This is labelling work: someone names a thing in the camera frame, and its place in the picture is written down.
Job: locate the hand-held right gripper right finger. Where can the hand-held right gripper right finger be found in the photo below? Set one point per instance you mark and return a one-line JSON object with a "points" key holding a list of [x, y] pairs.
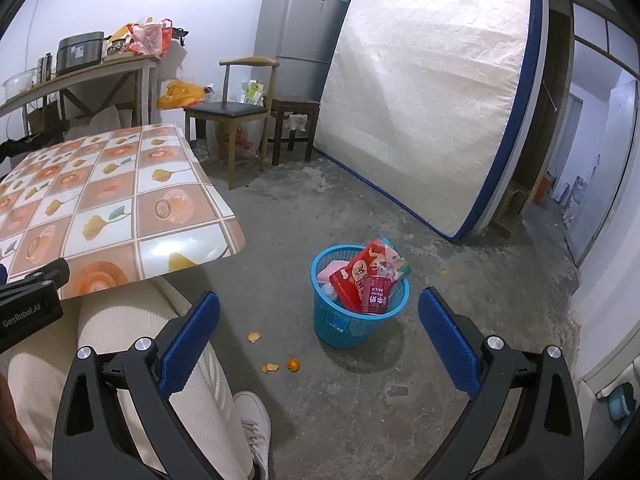
{"points": [[445, 335]]}

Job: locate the blue mesh plastic basket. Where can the blue mesh plastic basket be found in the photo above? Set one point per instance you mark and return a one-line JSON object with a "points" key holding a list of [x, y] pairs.
{"points": [[340, 325]]}

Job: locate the grey refrigerator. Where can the grey refrigerator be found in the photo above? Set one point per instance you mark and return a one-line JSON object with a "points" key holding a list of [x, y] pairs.
{"points": [[300, 25]]}

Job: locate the red plastic bag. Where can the red plastic bag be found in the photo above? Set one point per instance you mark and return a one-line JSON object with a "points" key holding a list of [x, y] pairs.
{"points": [[150, 37]]}

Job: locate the dark wooden stool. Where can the dark wooden stool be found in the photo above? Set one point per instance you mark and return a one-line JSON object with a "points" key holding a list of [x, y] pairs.
{"points": [[295, 102]]}

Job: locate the green white carton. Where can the green white carton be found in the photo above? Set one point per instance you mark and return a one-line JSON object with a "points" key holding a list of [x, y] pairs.
{"points": [[252, 94]]}

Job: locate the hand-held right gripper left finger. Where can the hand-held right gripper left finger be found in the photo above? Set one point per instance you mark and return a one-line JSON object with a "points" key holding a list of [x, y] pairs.
{"points": [[192, 340]]}

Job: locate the wooden side table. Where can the wooden side table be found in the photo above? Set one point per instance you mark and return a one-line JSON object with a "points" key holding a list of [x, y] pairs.
{"points": [[100, 67]]}

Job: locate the grey rice cooker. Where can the grey rice cooker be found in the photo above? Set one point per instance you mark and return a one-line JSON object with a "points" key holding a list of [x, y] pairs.
{"points": [[80, 52]]}

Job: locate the black bag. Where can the black bag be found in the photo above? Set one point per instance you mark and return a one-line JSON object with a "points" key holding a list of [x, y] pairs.
{"points": [[30, 145]]}

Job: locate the white shoe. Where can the white shoe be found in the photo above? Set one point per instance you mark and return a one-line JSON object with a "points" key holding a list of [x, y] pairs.
{"points": [[252, 420]]}

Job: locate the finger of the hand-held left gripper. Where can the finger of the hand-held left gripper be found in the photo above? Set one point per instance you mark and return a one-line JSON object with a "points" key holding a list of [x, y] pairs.
{"points": [[52, 274]]}

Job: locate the orange peel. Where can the orange peel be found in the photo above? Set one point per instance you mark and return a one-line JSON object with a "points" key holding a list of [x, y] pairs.
{"points": [[254, 336], [270, 368]]}

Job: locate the patterned tablecloth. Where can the patterned tablecloth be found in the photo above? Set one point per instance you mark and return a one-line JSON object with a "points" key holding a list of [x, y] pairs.
{"points": [[125, 200]]}

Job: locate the white mattress with blue edge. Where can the white mattress with blue edge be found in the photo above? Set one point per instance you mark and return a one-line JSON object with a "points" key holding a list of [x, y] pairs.
{"points": [[425, 100]]}

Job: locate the person's right trouser leg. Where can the person's right trouser leg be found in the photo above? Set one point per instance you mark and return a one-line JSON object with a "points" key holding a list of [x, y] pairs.
{"points": [[125, 310]]}

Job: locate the red printed snack packet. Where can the red printed snack packet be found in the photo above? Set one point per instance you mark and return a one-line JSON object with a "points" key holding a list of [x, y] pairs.
{"points": [[365, 265]]}

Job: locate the yellow plastic bag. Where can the yellow plastic bag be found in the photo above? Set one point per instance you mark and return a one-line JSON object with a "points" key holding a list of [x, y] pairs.
{"points": [[180, 95]]}

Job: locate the cardboard box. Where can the cardboard box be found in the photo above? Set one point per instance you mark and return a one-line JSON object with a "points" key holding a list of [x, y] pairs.
{"points": [[507, 210]]}

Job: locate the red paper cup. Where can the red paper cup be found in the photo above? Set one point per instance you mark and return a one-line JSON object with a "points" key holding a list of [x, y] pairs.
{"points": [[375, 295]]}

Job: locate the clear plastic bottle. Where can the clear plastic bottle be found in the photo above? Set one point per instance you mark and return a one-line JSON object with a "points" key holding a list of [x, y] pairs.
{"points": [[328, 292]]}

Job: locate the white printed plastic bag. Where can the white printed plastic bag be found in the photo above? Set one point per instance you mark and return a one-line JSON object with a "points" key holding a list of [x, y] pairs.
{"points": [[237, 140]]}

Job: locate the small orange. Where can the small orange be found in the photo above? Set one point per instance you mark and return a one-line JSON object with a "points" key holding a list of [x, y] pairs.
{"points": [[293, 364]]}

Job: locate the orange box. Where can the orange box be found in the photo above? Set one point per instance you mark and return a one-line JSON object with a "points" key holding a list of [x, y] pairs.
{"points": [[543, 189]]}

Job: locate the wooden armchair with dark seat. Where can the wooden armchair with dark seat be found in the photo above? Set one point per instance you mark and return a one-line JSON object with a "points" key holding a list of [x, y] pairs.
{"points": [[225, 110]]}

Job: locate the white crumpled cloth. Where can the white crumpled cloth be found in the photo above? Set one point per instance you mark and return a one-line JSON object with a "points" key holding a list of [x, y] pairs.
{"points": [[296, 122]]}

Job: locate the clear plastic bowl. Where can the clear plastic bowl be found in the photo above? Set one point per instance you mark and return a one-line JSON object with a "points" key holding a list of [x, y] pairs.
{"points": [[20, 85]]}

